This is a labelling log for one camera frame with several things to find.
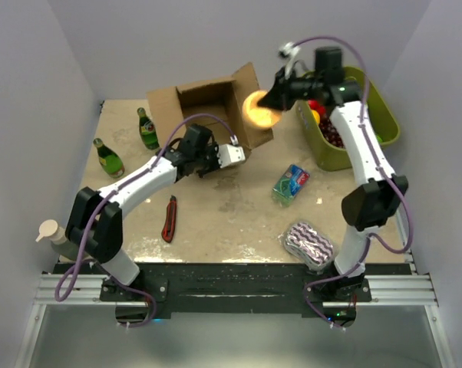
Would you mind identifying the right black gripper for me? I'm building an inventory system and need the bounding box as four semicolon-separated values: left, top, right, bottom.
259;66;323;113

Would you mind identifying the lower dark grape bunch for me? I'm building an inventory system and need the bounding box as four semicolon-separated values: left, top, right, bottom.
318;118;345;149

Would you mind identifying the purple white wavy packet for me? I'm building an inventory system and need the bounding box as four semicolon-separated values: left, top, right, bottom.
282;221;335;272

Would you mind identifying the green plastic fruit bin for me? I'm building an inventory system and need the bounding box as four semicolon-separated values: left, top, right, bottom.
295;85;400;172

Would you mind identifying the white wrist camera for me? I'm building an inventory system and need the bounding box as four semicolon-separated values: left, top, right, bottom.
278;42;300;78
217;135;246;169

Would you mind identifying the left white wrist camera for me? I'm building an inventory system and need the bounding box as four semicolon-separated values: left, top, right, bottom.
217;135;246;169

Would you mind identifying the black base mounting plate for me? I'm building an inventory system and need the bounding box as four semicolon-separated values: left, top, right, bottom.
68;263;411;325

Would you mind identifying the far green glass bottle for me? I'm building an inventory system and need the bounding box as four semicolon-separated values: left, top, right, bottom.
137;107;160;150

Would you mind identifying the beige pump dispenser bottle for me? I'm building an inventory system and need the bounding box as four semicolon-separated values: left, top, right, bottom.
35;219;79;261

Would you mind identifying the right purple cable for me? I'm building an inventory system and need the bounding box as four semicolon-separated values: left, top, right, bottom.
295;36;413;284

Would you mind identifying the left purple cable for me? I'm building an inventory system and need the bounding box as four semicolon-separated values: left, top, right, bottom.
54;113;238;303

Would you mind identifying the brown cardboard express box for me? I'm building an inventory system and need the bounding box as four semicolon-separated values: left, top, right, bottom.
147;62;273;152

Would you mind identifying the red apple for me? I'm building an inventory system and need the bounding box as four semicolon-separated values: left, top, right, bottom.
308;100;327;118

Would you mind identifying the purple cable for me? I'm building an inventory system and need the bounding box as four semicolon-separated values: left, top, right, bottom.
295;36;413;284
54;113;238;303

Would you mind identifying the near green glass bottle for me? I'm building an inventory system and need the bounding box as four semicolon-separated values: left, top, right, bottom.
93;138;125;179

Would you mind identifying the green glass bottle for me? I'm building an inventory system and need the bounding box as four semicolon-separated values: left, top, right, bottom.
93;138;125;179
137;107;160;150

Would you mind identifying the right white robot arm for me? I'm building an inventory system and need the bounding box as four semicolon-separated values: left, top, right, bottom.
257;42;408;301

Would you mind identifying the red black utility knife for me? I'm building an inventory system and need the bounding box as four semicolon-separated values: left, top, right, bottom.
161;195;177;243

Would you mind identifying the orange fruit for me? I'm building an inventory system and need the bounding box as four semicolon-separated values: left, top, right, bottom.
312;110;321;125

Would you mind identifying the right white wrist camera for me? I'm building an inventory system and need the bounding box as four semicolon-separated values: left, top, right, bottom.
278;42;300;78

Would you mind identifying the orange round item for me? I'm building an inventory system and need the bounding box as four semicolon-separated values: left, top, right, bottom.
242;90;282;130

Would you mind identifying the green blue tissue pack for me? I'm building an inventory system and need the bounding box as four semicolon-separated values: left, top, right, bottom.
272;164;311;207

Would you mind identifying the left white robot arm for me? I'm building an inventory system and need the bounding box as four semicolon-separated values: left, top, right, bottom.
65;124;245;301

